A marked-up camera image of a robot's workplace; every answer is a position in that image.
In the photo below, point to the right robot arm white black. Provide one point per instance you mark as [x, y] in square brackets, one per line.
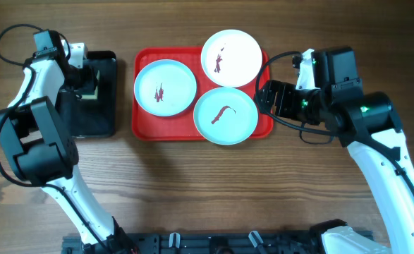
[329, 100]

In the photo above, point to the black plastic tray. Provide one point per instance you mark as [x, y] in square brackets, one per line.
[88, 118]

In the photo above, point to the green yellow sponge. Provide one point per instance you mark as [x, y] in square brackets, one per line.
[90, 86]

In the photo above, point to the black mounting rail base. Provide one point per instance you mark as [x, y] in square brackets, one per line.
[282, 242]

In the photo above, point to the light blue plate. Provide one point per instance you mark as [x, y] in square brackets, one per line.
[165, 88]

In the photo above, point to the light green plate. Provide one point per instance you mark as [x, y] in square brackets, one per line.
[225, 116]

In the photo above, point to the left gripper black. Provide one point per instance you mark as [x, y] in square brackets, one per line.
[89, 75]

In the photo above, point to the white plate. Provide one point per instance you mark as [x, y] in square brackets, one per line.
[231, 58]

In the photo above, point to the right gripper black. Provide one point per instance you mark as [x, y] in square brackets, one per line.
[281, 101]

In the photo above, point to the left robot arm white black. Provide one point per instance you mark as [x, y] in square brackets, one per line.
[41, 152]

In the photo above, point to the red plastic tray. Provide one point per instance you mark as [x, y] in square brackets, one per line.
[180, 127]

